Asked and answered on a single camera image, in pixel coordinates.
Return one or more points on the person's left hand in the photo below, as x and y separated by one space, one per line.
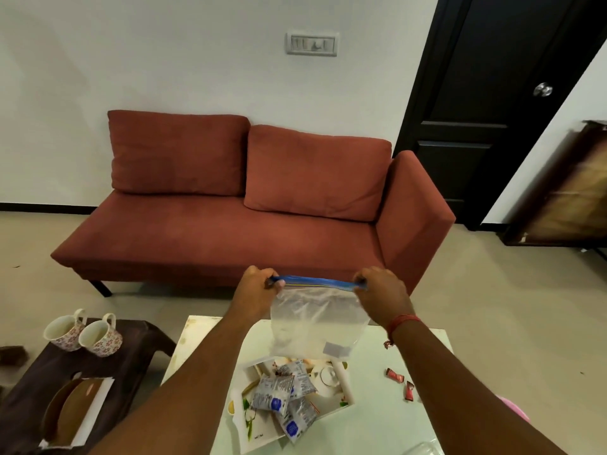
251 293

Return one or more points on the person's right hand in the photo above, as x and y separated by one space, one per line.
386 298

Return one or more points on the person's left fingers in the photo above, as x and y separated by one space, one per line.
267 274

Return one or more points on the person's right fingers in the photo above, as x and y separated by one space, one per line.
368 276

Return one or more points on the clear zip bag blue seal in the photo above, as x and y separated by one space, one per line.
317 322

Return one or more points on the person's right forearm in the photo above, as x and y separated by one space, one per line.
455 398

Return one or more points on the person's left forearm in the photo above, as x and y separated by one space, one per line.
189 398

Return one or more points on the red fabric sofa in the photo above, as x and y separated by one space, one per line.
227 241

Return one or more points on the red candy wrapper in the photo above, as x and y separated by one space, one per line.
409 391
394 375

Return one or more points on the silver sachet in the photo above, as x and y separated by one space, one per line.
272 395
301 379
298 419

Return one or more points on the white printed tray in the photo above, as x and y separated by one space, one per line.
332 388

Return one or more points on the dark brown plastic stool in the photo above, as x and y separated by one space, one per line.
137 345

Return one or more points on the wide red sofa cushion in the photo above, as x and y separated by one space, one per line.
178 153

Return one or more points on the floral white cup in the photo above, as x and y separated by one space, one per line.
102 338
66 334

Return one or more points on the pink plastic object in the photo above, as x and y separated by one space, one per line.
514 409

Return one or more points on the dark framed wooden board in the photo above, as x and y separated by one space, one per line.
569 198

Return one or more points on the black door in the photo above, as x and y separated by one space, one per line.
488 89

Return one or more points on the brown and white tissue box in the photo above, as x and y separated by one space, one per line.
76 412

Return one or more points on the silver door knob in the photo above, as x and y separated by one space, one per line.
542 89

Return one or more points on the white wall switch panel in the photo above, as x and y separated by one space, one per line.
312 44

